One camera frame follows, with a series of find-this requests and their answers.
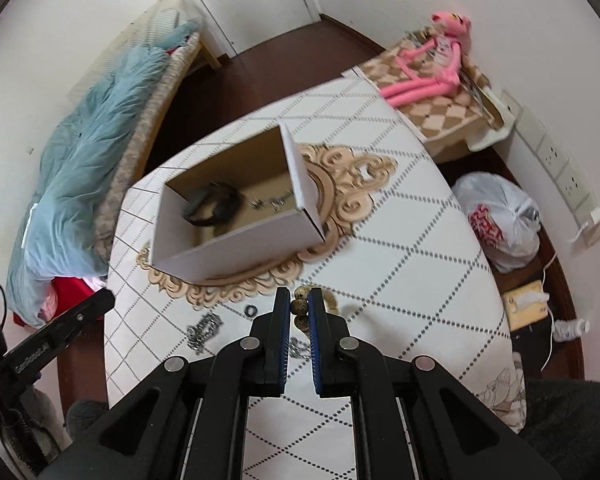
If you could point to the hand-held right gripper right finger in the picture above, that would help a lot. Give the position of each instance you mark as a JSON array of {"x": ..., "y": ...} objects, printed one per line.
[{"x": 316, "y": 360}]

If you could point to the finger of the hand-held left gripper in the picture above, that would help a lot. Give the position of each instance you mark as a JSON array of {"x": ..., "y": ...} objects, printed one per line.
[{"x": 60, "y": 325}]

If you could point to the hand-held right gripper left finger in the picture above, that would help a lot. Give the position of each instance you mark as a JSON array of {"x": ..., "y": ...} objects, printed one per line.
[{"x": 282, "y": 360}]

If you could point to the white cardboard box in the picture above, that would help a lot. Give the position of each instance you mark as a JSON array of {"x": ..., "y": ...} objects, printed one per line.
[{"x": 220, "y": 255}]

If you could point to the red cloth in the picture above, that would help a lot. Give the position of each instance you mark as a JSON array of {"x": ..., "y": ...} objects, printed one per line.
[{"x": 72, "y": 290}]

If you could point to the grey fuzzy cushion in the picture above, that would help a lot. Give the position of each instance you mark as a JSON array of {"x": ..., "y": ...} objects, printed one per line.
[
  {"x": 82, "y": 420},
  {"x": 565, "y": 420}
]

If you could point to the white diamond patterned tablecloth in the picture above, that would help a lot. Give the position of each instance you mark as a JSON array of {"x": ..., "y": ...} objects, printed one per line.
[{"x": 405, "y": 260}]

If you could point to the small silver earring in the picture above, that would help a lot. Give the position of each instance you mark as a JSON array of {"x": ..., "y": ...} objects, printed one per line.
[
  {"x": 279, "y": 200},
  {"x": 257, "y": 203}
]

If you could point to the light blue duvet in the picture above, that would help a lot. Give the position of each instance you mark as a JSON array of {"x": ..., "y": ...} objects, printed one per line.
[{"x": 90, "y": 160}]

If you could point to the yellow tissue box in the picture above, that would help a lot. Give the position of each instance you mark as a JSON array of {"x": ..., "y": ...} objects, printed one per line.
[{"x": 522, "y": 310}]

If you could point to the white plastic bag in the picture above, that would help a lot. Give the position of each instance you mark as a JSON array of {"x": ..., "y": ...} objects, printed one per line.
[{"x": 495, "y": 200}]

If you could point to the small white bottle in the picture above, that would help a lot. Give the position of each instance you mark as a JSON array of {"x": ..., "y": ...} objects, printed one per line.
[{"x": 570, "y": 329}]

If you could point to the beige checkered cloth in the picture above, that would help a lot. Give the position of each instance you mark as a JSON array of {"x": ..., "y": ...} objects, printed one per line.
[{"x": 440, "y": 120}]

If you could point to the pink plush toy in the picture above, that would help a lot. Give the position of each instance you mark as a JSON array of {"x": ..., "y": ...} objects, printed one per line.
[{"x": 445, "y": 55}]

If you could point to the white door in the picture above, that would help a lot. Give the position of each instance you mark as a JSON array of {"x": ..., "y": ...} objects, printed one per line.
[{"x": 250, "y": 0}]

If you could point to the wicker bed frame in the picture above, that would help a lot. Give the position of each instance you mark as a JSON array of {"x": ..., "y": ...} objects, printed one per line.
[{"x": 130, "y": 170}]

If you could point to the wall socket panel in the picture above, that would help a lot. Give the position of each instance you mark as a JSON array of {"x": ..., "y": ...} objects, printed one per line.
[{"x": 555, "y": 155}]

